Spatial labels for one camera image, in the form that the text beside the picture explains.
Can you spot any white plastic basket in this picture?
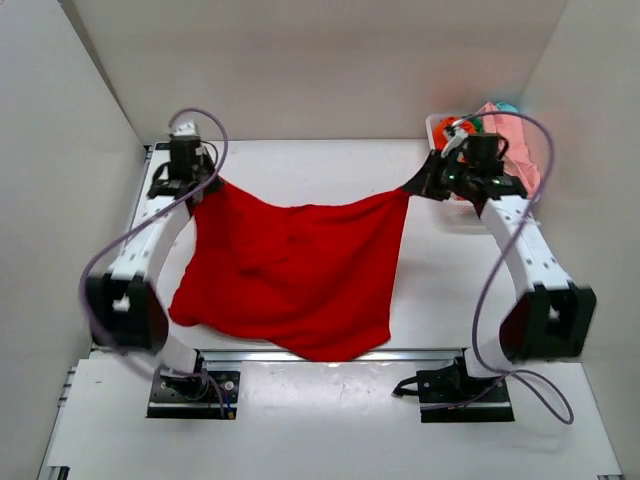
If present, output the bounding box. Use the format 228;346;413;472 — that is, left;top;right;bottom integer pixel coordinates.
425;112;484;232

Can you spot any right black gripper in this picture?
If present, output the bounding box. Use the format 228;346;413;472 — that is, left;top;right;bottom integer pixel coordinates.
402;151;474;203

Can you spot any orange t-shirt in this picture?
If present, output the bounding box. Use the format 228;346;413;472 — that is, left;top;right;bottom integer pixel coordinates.
432;116;459;150

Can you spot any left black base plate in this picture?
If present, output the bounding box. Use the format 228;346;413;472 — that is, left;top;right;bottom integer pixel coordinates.
146;370;241;421

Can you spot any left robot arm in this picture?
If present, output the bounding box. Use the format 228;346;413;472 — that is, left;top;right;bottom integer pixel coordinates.
79;126;229;398

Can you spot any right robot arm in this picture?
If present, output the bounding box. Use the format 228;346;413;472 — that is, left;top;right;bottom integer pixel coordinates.
403;131;597;409

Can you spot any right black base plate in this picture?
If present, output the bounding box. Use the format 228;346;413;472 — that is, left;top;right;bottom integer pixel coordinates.
417;367;515;424

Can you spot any red t-shirt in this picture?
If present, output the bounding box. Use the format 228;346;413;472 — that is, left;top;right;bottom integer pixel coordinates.
169;184;410;362

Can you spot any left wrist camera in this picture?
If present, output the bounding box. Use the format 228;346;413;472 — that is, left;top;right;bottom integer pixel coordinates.
169;118;201;138

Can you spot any pink t-shirt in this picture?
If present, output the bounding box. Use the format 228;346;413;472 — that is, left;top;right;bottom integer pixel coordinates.
478;102;541;196

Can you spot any aluminium table rail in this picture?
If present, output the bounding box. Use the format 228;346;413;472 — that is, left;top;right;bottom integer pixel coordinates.
89;349;566;363

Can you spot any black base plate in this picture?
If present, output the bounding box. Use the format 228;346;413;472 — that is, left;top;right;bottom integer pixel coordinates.
417;367;515;424
146;370;241;421

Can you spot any light blue t-shirt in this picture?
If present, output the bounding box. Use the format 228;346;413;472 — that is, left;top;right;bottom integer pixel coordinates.
495;101;519;115

